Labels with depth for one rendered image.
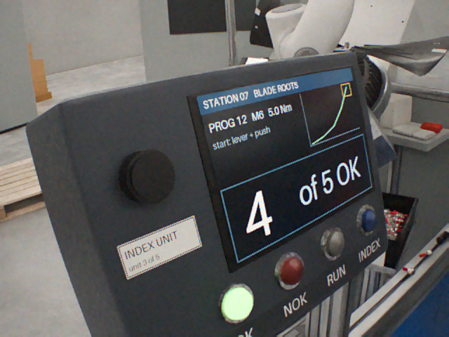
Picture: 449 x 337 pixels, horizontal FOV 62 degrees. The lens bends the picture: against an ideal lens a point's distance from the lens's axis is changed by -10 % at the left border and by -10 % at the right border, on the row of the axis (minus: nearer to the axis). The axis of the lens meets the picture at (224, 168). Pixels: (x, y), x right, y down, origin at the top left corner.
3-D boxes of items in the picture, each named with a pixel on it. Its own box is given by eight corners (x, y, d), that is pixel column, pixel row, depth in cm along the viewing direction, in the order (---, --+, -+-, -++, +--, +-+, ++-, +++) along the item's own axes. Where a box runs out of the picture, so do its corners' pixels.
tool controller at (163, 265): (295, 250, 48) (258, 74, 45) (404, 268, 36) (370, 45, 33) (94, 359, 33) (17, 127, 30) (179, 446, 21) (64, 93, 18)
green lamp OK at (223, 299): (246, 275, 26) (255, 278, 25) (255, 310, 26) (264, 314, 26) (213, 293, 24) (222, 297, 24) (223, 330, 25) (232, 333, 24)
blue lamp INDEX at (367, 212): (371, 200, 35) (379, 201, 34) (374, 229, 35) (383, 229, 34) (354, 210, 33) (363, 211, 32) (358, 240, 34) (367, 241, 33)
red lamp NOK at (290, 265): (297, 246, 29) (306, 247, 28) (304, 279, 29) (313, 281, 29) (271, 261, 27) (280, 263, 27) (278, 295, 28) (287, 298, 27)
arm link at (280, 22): (327, 74, 75) (316, 59, 83) (313, 7, 68) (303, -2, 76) (285, 85, 76) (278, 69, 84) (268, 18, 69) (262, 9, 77)
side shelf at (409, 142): (374, 121, 172) (374, 114, 171) (450, 137, 145) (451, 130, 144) (344, 132, 158) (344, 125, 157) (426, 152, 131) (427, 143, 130)
